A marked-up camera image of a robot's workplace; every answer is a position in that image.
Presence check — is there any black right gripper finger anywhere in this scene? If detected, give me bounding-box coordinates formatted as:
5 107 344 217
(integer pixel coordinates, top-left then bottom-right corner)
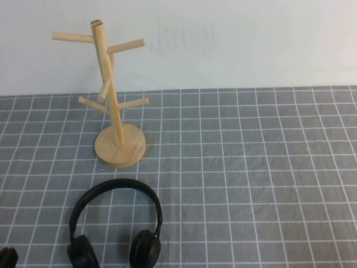
7 246 19 268

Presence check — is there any black over-ear headphones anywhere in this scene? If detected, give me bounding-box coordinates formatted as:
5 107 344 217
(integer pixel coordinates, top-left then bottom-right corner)
67 178 163 268

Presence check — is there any wooden branched headphone stand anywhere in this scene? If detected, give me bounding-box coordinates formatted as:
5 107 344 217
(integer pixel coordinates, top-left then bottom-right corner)
51 20 147 168

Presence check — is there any grey white-grid tablecloth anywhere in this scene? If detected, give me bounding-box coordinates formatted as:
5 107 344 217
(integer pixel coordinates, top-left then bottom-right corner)
0 85 357 268

